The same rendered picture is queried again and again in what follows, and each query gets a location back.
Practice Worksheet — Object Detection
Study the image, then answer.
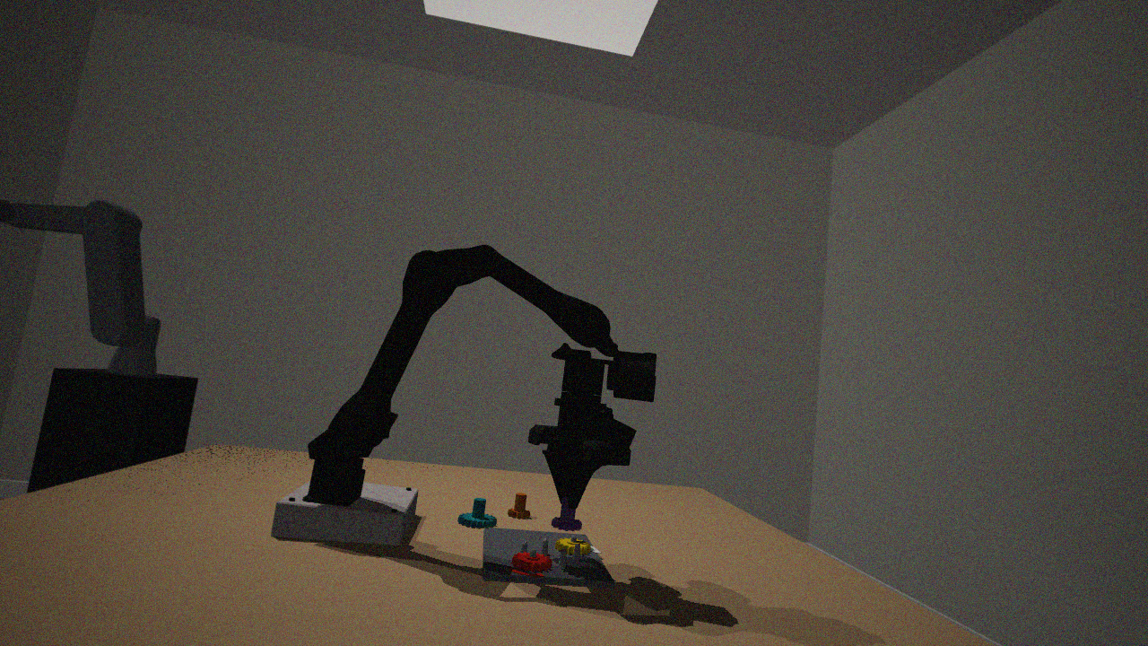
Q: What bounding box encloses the red gear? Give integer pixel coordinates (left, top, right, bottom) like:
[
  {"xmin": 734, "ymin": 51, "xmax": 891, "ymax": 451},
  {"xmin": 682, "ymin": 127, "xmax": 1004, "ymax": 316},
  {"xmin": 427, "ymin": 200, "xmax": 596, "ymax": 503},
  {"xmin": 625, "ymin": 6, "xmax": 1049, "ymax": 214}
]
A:
[{"xmin": 512, "ymin": 552, "xmax": 552, "ymax": 573}]

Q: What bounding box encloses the teal gear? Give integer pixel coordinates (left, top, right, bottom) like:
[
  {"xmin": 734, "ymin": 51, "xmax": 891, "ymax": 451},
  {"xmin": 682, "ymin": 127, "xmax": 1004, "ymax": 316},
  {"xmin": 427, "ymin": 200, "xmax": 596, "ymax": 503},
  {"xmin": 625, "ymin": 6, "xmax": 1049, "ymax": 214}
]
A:
[{"xmin": 458, "ymin": 498, "xmax": 497, "ymax": 528}]

